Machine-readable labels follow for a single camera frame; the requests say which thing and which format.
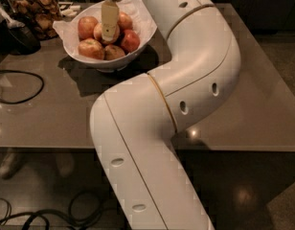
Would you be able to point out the front left apple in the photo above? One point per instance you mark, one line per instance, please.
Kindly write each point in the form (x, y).
(91, 48)

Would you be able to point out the back right apple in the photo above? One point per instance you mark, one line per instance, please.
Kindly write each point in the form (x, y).
(125, 21)

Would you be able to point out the back left apple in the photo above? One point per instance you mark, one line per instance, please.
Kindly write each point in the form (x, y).
(86, 26)

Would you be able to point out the white bowl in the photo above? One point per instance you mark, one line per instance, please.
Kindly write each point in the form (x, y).
(106, 63)

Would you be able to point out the white shoe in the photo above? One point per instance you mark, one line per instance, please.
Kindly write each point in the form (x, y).
(65, 163)
(11, 163)

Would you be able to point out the red right apple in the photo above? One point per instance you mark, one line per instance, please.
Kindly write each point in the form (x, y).
(130, 41)

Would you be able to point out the white items behind bowl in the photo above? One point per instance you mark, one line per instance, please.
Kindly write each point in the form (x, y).
(69, 10)

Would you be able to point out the apple with sticker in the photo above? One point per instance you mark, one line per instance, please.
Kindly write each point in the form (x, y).
(98, 35)

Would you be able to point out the black round appliance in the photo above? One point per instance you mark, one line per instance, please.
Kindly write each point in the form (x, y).
(20, 40)

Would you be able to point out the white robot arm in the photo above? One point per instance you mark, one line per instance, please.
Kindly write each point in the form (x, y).
(132, 123)

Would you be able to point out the glass jar of dried chips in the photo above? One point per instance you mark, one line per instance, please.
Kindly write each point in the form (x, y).
(40, 15)

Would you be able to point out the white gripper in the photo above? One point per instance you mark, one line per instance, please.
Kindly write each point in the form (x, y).
(110, 18)

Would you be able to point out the right white shoe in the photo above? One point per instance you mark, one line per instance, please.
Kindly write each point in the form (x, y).
(65, 163)

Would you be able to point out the front middle apple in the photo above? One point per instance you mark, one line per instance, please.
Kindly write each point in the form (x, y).
(112, 52)

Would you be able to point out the left white shoe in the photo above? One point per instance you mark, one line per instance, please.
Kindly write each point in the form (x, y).
(11, 163)

